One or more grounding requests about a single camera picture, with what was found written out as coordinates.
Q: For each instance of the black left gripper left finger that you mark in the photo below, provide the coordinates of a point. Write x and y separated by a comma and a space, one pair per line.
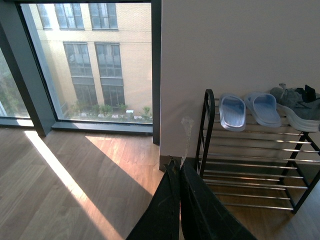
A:
161, 219

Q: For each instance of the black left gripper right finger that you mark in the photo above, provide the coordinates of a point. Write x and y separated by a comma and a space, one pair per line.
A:
203, 216

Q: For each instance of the light blue slide sandal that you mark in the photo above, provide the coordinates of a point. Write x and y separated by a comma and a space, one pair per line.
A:
263, 108

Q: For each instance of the grey sneaker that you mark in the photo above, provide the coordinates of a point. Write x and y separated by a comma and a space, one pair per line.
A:
301, 106

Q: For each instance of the black metal shoe rack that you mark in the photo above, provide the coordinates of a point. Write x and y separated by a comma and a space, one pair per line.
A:
259, 167

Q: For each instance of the dark window frame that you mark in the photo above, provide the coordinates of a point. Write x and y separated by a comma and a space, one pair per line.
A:
86, 65

